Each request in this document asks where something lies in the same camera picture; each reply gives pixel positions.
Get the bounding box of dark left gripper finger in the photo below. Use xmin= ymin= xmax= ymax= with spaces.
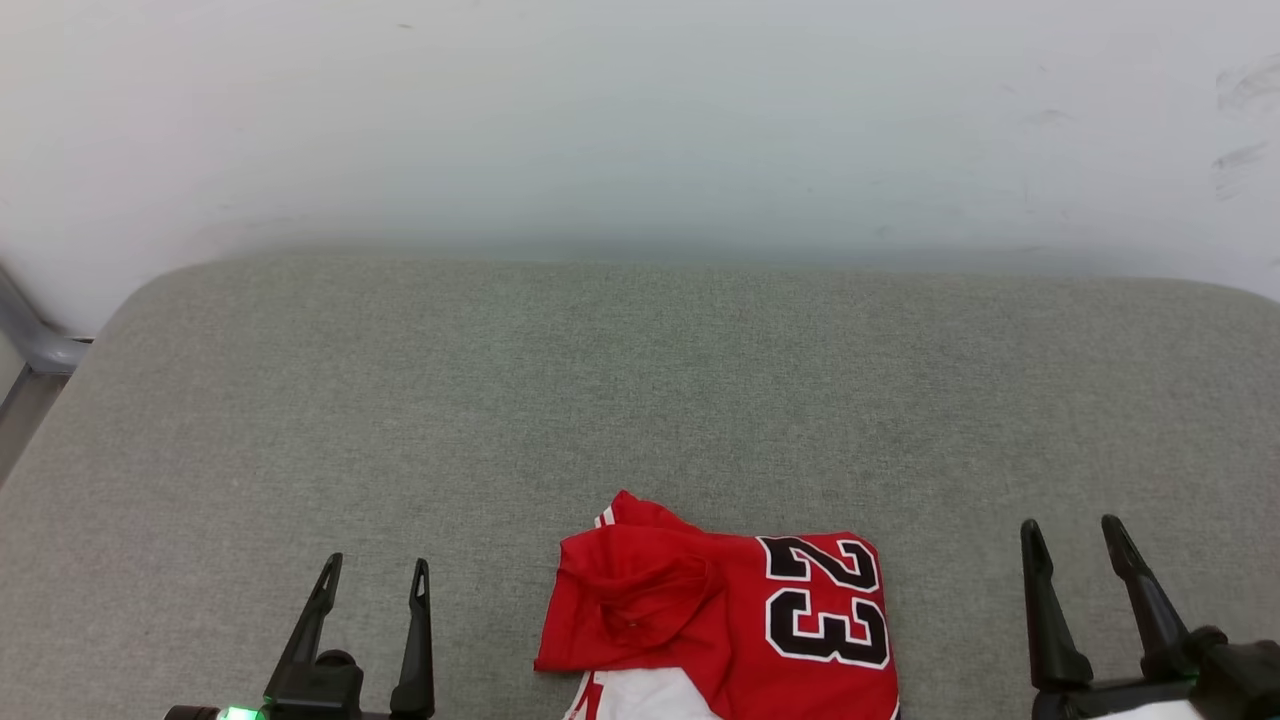
xmin=264 ymin=552 xmax=344 ymax=701
xmin=389 ymin=557 xmax=437 ymax=717

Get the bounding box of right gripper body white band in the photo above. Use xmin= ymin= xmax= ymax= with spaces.
xmin=1030 ymin=672 xmax=1203 ymax=720

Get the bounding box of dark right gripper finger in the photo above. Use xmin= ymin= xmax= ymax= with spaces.
xmin=1019 ymin=518 xmax=1095 ymax=693
xmin=1100 ymin=514 xmax=1198 ymax=683

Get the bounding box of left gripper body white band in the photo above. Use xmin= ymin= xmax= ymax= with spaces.
xmin=262 ymin=648 xmax=437 ymax=720

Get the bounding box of red white basketball jersey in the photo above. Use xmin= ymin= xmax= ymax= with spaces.
xmin=534 ymin=489 xmax=902 ymax=720

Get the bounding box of grey metal frame tube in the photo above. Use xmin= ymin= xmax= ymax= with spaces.
xmin=0 ymin=262 xmax=94 ymax=486

